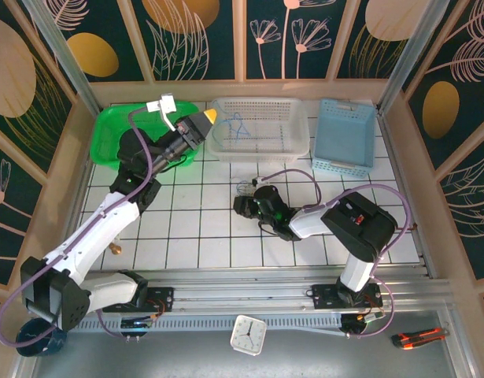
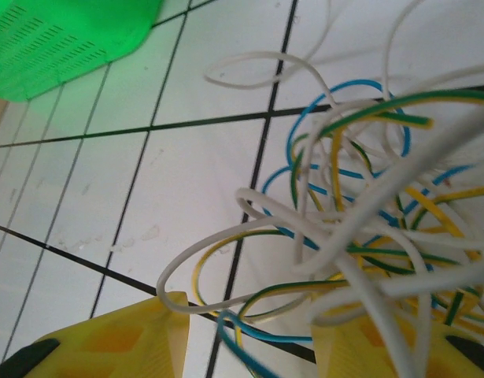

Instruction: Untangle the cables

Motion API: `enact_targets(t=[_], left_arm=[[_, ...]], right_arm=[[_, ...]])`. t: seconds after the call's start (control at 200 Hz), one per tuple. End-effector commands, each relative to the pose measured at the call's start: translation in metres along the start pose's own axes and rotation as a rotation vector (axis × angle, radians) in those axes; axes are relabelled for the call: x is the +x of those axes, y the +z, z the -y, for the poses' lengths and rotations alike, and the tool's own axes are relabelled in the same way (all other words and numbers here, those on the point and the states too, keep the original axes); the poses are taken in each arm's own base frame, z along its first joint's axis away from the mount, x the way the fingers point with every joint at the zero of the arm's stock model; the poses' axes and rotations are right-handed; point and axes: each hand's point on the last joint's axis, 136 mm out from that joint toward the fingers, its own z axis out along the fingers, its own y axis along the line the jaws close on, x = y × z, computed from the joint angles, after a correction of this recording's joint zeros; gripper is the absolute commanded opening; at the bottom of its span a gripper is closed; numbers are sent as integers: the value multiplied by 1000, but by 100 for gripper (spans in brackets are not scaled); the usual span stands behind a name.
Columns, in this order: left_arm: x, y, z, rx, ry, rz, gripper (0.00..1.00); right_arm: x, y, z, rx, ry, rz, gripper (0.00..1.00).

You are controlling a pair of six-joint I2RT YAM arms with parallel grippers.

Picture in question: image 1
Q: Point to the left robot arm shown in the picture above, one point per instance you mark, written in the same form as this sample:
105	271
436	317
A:
92	236

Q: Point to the green plastic mesh basket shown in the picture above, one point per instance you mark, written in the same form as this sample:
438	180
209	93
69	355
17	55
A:
108	134

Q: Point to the white plastic mesh basket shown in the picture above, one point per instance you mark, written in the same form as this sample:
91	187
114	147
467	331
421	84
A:
273	130

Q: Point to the black patterned packet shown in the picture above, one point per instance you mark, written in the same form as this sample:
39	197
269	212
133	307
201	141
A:
359	219

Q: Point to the small brass knob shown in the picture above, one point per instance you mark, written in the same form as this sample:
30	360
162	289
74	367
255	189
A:
116	249

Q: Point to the light blue plastic basket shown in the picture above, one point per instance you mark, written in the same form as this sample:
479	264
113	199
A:
344	134

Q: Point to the white square alarm clock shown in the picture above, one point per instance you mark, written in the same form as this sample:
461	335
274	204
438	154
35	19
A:
247	334

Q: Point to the orange black utility knife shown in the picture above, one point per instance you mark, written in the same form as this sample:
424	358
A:
414	338

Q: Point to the dark blue mug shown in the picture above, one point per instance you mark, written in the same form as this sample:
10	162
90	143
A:
29	344

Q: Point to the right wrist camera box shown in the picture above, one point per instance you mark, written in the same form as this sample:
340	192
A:
258	181

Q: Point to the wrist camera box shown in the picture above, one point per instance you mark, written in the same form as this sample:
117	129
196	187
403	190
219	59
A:
258	181
167	104

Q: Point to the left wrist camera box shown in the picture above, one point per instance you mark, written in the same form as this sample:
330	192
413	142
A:
167	104

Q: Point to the aluminium mounting rail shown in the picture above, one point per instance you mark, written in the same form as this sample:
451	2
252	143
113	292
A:
233	291

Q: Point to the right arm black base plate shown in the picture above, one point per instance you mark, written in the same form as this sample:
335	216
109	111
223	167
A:
324	295

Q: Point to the aluminium frame post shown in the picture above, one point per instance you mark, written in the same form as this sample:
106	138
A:
64	59
406	59

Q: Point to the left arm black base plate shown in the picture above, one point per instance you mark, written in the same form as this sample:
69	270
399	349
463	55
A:
163	299

